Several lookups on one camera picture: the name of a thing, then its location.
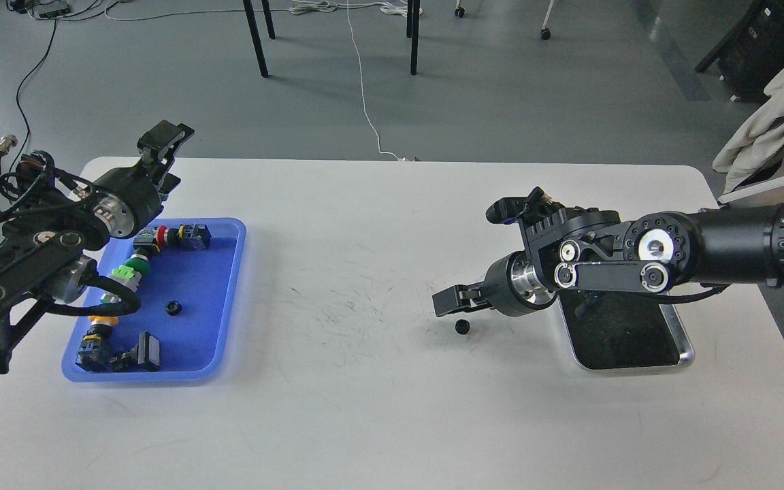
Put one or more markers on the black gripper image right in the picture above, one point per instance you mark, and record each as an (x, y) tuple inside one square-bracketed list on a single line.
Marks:
[(510, 286)]

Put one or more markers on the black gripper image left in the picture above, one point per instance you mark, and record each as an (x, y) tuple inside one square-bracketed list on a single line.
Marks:
[(129, 198)]

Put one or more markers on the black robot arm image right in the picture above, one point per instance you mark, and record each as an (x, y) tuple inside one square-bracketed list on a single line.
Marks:
[(666, 257)]

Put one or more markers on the blue plastic tray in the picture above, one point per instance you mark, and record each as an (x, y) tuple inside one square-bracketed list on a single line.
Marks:
[(193, 343)]

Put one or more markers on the silver metal tray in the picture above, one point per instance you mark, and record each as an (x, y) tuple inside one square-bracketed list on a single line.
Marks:
[(611, 333)]

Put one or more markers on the black table leg left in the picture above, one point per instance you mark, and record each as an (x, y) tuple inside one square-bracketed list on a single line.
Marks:
[(253, 28)]

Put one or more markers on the black table leg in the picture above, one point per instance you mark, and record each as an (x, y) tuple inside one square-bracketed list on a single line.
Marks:
[(413, 14), (253, 28)]

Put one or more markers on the black table leg right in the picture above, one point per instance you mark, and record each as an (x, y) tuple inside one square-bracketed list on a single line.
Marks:
[(413, 14)]

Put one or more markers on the black cabinet background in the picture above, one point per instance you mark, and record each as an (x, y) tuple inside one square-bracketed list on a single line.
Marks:
[(752, 53)]

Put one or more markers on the beige cloth on chair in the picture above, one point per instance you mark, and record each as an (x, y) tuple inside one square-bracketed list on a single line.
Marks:
[(759, 139)]

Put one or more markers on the red push button switch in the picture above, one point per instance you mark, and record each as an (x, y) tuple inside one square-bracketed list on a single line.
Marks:
[(190, 237)]

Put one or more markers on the green push button switch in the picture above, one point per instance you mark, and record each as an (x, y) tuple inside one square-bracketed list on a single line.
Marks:
[(139, 263)]

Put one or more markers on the light green selector switch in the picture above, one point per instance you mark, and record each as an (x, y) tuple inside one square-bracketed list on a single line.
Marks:
[(126, 276)]

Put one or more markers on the black rectangular switch block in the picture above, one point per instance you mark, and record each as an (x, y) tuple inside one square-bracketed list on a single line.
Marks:
[(146, 354)]

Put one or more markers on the yellow push button switch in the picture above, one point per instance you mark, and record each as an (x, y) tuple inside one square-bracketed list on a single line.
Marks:
[(95, 351)]

